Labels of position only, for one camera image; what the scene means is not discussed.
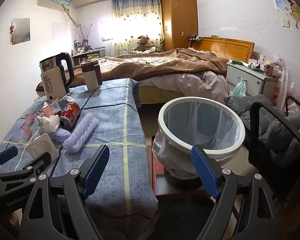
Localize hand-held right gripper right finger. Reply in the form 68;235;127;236
191;144;282;240

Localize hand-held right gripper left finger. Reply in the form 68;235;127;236
19;144;110;240

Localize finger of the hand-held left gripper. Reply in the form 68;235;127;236
22;152;52;178
0;145;18;175

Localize white square plastic tray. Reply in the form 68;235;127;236
25;133;59;162

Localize lavender foam net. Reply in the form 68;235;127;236
50;129;71;145
63;112;99;154

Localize white round waste bin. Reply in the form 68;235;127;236
152;97;245;190

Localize red flat box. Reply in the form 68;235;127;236
152;135;216;197

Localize black mesh chair seat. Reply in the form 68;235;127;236
155;194;223;240

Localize clear plastic bin liner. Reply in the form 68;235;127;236
152;102;240;178

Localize black office chair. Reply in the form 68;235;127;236
248;102;300;207

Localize steel and beige kettle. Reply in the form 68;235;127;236
39;52;75;101

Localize yellow bed base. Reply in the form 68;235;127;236
139;84;191;104

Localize pale pink duvet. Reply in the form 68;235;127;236
142;70;228;104

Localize green patterned plastic bag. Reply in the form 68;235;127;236
231;79;247;98

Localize white tumbler brown lid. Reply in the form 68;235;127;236
80;60;102;91

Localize white nightstand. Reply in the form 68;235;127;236
226;62;278;98

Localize white red-print plastic bag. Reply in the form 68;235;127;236
272;67;295;111

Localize brown blanket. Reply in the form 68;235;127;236
72;48;229;82

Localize cluttered desk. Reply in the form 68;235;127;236
71;46;107;66

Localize row of small boxes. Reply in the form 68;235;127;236
248;54;283;77

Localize wooden headboard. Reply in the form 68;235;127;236
191;37;255;63

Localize brown teddy bear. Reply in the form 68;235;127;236
134;36;151;53

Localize vase of purple branches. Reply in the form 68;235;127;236
75;23;96;47

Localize air conditioner pipe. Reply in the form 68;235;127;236
62;4;82;27

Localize wooden wardrobe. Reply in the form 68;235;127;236
161;0;199;52

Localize blue and white curtain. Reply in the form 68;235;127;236
111;0;164;57

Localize black metal frame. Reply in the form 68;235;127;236
284;95;300;117

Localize silver wall sheet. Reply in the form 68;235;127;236
11;18;31;46

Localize cartoon girl wall sticker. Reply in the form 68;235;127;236
287;0;300;32

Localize blue flower wall sticker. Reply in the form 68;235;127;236
271;0;288;12

